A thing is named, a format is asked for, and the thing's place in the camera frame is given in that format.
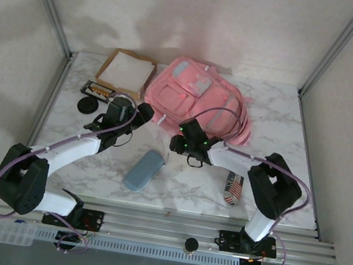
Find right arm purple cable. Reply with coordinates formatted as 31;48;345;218
164;102;324;265

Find white paper sheet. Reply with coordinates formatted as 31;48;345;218
98;48;157;94

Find aluminium side rail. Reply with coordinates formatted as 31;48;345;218
276;90;343;240
2;46;77;201

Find pink backpack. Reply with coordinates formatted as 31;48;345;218
139;50;263;148

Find black round disc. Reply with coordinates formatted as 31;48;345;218
75;96;100;117

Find blue grey pencil case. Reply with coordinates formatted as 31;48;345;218
121;146;168;197

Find black round knob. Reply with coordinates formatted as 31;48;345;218
182;237;201;256

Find black case with orange figure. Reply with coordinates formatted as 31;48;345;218
79;78;117;102

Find flag-patterned can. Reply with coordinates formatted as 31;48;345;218
220;169;247;208

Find aluminium frame post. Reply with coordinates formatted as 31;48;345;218
6;0;84;60
298;0;353;105

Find grey slotted cable duct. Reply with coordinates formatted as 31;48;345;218
33;227;241;265

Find aluminium cross rail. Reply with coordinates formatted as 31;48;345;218
0;180;346;265

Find clear plastic organizer box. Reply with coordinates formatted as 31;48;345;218
0;221;37;248

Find shallow brown cardboard box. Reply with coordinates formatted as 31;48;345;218
92;45;160;101

